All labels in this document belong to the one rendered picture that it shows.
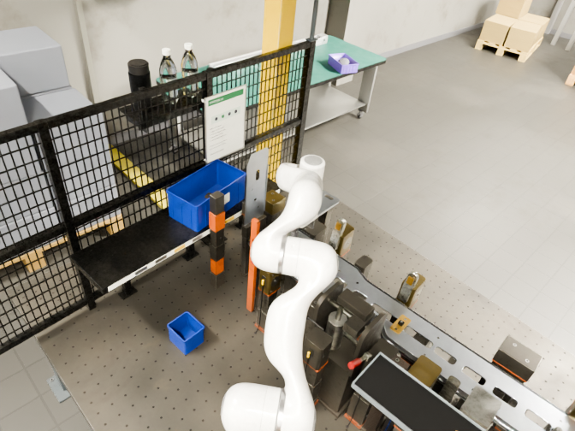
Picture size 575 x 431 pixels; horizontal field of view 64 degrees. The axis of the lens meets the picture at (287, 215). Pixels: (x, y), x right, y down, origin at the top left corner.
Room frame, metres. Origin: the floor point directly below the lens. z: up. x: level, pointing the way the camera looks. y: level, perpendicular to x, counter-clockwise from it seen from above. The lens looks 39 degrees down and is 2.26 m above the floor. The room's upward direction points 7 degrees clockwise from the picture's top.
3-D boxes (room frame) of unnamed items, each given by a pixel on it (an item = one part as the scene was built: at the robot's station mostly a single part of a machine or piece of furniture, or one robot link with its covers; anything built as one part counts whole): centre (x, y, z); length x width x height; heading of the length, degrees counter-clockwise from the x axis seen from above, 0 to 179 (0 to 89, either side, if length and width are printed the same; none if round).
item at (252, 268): (1.25, 0.11, 0.95); 0.03 x 0.01 x 0.50; 52
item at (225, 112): (1.72, 0.31, 1.30); 0.23 x 0.02 x 0.31; 142
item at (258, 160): (1.48, 0.14, 1.17); 0.12 x 0.01 x 0.34; 142
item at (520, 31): (7.65, -3.18, 0.35); 1.25 x 0.95 x 0.71; 138
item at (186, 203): (1.50, 0.34, 1.09); 0.30 x 0.17 x 0.13; 150
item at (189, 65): (1.70, 0.44, 1.53); 0.07 x 0.07 x 0.20
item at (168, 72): (1.62, 0.50, 1.53); 0.07 x 0.07 x 0.20
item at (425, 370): (0.78, -0.45, 0.89); 0.12 x 0.08 x 0.38; 142
